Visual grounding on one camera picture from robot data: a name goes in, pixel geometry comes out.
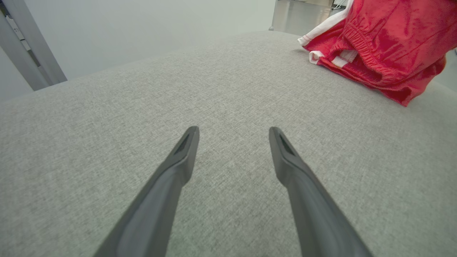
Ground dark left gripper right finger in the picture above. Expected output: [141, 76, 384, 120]
[269, 127, 373, 257]

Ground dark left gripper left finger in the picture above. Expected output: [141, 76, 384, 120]
[94, 126, 200, 257]

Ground red shorts white stripes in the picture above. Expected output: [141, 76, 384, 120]
[297, 0, 457, 107]

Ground grey fabric sofa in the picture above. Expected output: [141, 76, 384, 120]
[0, 30, 457, 257]

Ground grey metal partition frame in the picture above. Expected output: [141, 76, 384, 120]
[0, 0, 67, 91]

